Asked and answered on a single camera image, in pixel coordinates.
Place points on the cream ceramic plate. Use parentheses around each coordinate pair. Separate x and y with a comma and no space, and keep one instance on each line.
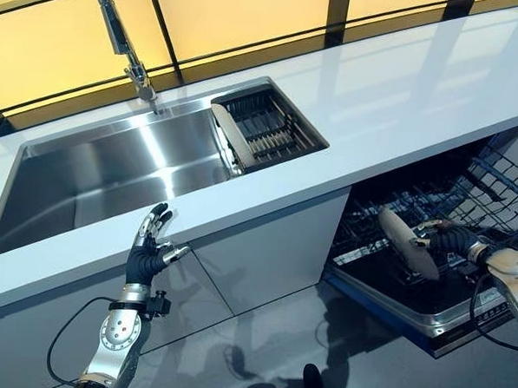
(400,240)
(235,140)

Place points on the chrome gooseneck kitchen faucet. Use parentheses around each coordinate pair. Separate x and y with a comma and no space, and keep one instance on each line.
(115,34)

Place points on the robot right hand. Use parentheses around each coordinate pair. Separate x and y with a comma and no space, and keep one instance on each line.
(452,241)

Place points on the stainless steel sink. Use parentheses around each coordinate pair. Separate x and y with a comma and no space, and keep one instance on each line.
(112,169)

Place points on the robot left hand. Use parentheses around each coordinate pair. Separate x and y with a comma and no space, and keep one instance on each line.
(140,261)

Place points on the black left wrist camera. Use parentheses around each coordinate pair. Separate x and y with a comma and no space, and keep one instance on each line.
(160,304)

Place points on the grey cabinet door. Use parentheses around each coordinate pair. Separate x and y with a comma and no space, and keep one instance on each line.
(7,350)
(273,247)
(184,294)

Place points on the black robot right foot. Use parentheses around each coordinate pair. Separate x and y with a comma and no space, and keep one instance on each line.
(316,386)

